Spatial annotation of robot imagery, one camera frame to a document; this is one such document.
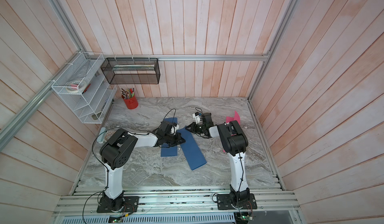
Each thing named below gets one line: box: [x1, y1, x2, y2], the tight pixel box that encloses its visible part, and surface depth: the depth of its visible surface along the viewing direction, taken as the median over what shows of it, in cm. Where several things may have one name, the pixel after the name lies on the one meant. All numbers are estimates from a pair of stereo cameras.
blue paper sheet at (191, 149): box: [177, 126, 207, 171], surface depth 95 cm
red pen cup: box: [121, 94, 139, 110], surface depth 116 cm
